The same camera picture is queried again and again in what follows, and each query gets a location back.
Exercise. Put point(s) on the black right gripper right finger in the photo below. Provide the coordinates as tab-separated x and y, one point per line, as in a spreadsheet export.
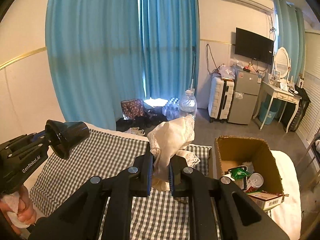
218	209

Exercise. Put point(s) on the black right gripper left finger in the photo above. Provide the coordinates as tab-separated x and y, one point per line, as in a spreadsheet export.
101	208

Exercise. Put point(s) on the black funnel cup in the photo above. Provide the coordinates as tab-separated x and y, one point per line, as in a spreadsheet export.
64	136

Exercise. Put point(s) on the cream lace cloth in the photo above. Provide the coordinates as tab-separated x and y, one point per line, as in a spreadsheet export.
167	140

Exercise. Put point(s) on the left hand with tissue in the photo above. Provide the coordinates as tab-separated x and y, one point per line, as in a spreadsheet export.
25	211

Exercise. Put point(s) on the green snack packet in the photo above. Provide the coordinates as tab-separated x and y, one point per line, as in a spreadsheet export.
238	173

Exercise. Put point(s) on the red white can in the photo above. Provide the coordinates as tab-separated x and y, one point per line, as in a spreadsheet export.
254	182

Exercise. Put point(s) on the small printed carton box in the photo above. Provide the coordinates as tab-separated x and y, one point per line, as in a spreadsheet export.
265	200

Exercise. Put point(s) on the cardboard box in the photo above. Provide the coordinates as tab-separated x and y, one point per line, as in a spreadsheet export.
229	151

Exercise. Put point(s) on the green white checkered cloth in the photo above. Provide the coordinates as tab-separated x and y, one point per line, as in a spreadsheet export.
158	216

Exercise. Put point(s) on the white sneakers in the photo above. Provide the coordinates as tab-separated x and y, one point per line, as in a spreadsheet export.
135	131

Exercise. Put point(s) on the dark floral bag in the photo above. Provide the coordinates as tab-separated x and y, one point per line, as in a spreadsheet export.
132	108

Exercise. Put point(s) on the large clear water jug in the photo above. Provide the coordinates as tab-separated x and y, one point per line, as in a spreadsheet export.
187	104

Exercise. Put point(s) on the pile of black clothes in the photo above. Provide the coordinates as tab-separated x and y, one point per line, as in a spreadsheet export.
151	117

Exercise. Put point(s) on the pack of water bottles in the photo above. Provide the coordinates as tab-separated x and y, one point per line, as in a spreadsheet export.
171	109

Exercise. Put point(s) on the teal waste bin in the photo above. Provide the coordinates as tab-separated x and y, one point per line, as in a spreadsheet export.
268	115

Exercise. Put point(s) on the white suitcase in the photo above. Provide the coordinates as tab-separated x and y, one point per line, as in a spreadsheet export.
220	99

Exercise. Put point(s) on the grey mini fridge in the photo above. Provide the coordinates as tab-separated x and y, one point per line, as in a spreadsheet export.
246	91

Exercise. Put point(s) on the plastic bag on suitcase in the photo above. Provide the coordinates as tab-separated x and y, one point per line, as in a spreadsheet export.
227	72

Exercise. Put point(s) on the black bag beside table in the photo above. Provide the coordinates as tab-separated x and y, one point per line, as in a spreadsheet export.
303	106

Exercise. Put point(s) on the teal curtain left panel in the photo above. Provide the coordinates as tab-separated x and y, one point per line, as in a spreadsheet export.
95	58

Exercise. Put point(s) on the teal curtain panel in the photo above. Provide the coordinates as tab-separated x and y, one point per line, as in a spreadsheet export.
170	34
291	35
95	58

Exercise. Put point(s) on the oval white mirror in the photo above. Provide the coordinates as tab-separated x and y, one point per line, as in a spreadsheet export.
281	64

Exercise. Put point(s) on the teal curtain right panel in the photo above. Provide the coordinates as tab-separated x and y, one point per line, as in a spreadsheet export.
291	35

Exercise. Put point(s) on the teal curtain middle panel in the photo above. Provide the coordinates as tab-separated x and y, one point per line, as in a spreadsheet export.
170	34

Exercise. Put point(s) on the black wall television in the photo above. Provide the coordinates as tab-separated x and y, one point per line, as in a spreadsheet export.
253	46

